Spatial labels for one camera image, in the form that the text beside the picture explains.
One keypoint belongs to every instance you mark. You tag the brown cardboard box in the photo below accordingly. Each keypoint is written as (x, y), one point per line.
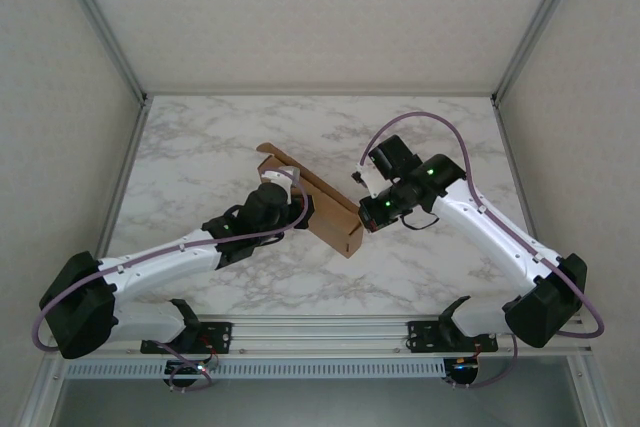
(330, 217)

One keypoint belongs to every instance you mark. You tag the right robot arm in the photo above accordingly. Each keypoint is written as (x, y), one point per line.
(500, 242)

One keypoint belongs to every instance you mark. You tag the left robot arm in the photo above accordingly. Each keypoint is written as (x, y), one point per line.
(160, 267)

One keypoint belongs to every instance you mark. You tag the black controller board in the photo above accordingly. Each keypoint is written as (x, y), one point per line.
(462, 369)
(187, 369)

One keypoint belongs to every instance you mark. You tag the grey metal panel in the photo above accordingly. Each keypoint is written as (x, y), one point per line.
(320, 407)

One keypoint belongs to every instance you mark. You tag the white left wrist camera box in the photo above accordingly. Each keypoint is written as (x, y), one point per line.
(277, 174)

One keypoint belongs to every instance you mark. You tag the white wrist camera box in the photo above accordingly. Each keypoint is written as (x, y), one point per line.
(277, 174)
(367, 179)

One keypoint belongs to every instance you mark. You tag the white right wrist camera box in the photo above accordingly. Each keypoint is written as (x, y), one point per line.
(367, 179)

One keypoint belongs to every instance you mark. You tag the aluminium table edge rail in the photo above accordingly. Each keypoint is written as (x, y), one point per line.
(111, 207)
(320, 94)
(529, 207)

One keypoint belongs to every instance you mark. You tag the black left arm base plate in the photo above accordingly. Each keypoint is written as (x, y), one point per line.
(220, 337)

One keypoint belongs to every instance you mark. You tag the wide aluminium mounting rail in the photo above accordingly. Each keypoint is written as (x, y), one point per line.
(320, 334)

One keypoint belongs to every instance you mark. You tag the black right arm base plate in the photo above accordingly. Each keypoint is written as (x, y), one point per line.
(422, 337)

